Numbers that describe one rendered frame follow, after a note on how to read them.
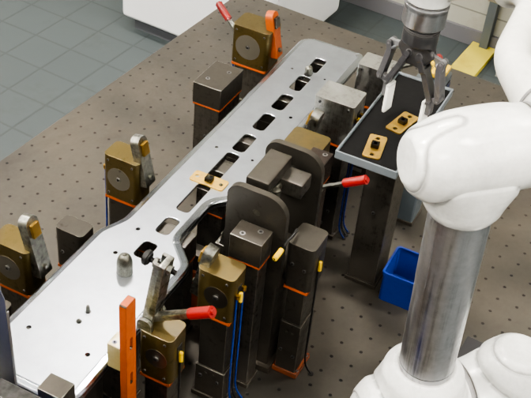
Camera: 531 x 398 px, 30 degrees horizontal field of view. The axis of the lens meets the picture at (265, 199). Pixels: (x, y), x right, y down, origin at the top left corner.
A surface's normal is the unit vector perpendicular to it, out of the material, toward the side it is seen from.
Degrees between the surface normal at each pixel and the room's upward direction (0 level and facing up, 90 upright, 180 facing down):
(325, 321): 0
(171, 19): 90
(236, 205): 90
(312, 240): 0
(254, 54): 90
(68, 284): 0
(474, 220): 97
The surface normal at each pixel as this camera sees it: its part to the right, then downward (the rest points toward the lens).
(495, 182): 0.22, 0.69
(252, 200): -0.45, 0.54
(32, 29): 0.08, -0.76
